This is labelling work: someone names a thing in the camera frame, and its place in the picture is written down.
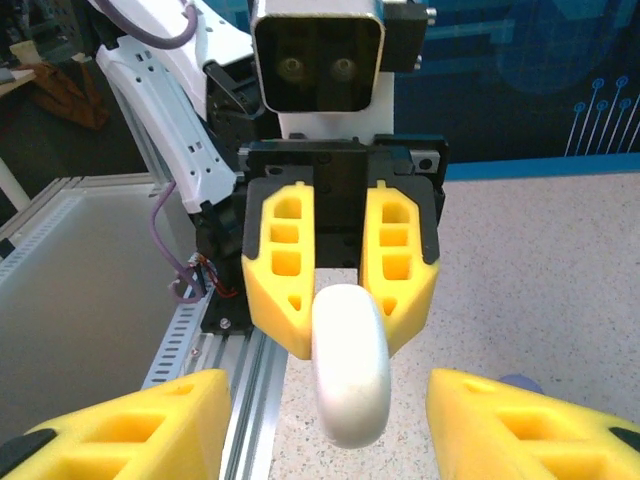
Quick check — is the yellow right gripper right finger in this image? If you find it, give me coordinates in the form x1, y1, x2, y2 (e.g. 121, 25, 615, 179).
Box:
426, 367, 640, 480

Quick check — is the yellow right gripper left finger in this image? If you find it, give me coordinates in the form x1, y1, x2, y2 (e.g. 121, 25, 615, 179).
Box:
0, 367, 234, 480

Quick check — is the white earbud charging case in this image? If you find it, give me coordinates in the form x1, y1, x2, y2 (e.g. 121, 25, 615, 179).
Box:
309, 283, 393, 450

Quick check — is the grey metal sheet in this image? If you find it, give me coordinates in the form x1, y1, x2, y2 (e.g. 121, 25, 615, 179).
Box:
0, 182, 201, 431

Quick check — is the brown cloth bundle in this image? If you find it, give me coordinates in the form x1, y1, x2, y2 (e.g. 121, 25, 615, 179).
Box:
30, 59, 112, 132

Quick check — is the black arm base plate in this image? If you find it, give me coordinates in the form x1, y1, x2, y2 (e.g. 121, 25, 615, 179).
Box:
199, 259, 257, 335

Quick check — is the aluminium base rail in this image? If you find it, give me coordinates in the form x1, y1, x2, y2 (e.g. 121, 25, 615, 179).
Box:
189, 327, 294, 480

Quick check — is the slotted grey cable tray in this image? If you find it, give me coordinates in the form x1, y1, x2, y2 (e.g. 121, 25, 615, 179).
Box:
142, 297, 206, 390

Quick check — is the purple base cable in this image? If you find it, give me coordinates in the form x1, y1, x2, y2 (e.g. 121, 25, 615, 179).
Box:
149, 180, 211, 305

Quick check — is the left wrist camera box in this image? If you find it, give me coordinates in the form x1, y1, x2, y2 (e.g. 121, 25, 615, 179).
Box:
249, 0, 437, 142

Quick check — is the blue-edged aluminium side rail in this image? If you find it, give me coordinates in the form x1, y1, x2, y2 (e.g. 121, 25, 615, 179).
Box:
443, 152, 640, 182

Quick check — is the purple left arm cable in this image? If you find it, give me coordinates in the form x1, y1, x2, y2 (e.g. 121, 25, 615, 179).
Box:
94, 0, 199, 51

